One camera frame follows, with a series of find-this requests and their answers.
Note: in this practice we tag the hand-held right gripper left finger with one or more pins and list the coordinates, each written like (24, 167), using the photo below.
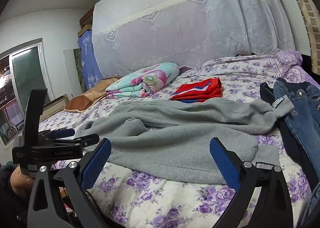
(96, 160)

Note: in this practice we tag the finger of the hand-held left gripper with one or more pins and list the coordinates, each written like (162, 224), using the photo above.
(63, 132)
(85, 139)

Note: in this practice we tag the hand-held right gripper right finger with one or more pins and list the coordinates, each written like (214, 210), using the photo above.
(223, 160)

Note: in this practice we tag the grey fleece pants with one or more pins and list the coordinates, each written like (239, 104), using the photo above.
(175, 130)

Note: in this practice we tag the person's left forearm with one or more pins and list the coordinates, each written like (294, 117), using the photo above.
(10, 200)

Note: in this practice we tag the person's left hand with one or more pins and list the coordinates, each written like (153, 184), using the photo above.
(21, 181)

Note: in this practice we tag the beige bedside cabinet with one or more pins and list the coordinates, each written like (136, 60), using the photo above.
(53, 105)

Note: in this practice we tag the orange brown patterned cloth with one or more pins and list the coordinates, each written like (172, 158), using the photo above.
(87, 95)

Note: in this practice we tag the leaning picture panel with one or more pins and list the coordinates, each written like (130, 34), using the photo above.
(75, 68)

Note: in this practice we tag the window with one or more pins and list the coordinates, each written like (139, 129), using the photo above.
(25, 73)

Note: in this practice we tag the purple floral bedspread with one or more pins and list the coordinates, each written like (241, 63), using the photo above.
(162, 203)

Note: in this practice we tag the folded red shorts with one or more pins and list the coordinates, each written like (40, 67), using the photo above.
(197, 90)

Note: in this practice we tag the black garment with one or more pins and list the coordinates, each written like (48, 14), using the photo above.
(266, 93)

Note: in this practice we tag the blue pillow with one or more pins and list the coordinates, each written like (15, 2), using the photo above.
(87, 55)

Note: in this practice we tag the folded floral blanket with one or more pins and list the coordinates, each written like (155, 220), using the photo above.
(145, 78)

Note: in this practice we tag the blue jeans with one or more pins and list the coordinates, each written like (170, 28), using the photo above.
(302, 108)

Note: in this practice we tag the cardboard box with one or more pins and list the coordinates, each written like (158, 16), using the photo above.
(85, 30)

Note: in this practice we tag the wooden shelf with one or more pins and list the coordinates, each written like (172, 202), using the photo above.
(87, 17)

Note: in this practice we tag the white lace cover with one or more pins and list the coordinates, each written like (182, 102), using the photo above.
(187, 25)

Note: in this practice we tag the beige checked curtain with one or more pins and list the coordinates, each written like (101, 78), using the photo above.
(308, 11)

